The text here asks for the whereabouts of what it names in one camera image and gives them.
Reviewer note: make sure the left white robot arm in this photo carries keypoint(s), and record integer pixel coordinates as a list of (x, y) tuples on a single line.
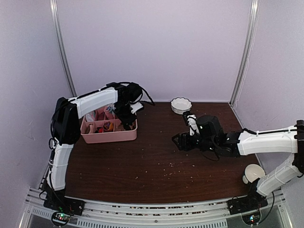
[(125, 99)]

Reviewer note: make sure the white scalloped ceramic bowl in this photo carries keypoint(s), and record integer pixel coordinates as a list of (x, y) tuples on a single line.
[(180, 105)]

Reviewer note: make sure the left aluminium corner post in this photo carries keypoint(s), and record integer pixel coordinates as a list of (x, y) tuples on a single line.
[(60, 42)]

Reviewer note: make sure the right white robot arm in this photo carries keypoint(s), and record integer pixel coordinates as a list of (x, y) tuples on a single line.
[(288, 140)]

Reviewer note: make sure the rolled socks in box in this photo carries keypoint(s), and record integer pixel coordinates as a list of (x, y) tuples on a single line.
[(91, 116)]

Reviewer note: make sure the white paper cup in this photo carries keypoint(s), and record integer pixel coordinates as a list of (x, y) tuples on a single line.
[(252, 172)]

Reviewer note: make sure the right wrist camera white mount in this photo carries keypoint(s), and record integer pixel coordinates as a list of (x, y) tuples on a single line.
[(190, 121)]

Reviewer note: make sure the aluminium corner post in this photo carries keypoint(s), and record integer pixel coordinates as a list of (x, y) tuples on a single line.
[(60, 42), (251, 29)]

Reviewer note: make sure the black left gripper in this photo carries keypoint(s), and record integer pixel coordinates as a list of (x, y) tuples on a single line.
[(126, 121)]

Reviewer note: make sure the aluminium front rail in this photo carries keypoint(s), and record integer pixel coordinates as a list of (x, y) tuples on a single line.
[(204, 214)]

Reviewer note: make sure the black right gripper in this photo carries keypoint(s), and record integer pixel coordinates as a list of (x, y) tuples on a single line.
[(183, 139)]

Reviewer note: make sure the right aluminium corner post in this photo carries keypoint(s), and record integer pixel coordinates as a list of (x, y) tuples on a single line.
[(251, 29)]

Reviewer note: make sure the pink divided storage box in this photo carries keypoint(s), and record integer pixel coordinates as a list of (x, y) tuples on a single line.
[(118, 135)]

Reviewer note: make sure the orange purple rolled sock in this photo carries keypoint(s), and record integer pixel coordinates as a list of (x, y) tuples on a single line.
[(107, 127)]

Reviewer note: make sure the pink white rolled sock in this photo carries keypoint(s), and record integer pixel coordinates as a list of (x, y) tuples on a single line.
[(109, 112)]

